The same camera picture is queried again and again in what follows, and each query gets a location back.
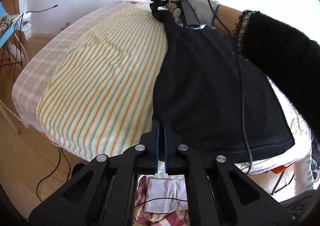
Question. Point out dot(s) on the black sleeved right forearm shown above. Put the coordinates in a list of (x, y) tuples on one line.
[(286, 55)]

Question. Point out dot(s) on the black garment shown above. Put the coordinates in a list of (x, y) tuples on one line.
[(219, 103)]

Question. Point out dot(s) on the pink checked bed sheet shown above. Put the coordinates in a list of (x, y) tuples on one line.
[(32, 81)]

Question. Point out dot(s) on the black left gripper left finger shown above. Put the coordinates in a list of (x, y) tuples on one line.
[(103, 191)]

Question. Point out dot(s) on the white desk lamp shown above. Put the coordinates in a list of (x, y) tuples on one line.
[(22, 22)]

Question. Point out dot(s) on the pink white checked cloth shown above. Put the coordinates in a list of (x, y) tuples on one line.
[(161, 201)]

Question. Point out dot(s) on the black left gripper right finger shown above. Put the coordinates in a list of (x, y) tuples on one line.
[(218, 193)]

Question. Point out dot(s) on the striped yellow blanket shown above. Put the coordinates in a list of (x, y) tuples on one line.
[(99, 97)]

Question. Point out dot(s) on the grey gloved right hand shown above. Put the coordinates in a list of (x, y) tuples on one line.
[(203, 10)]

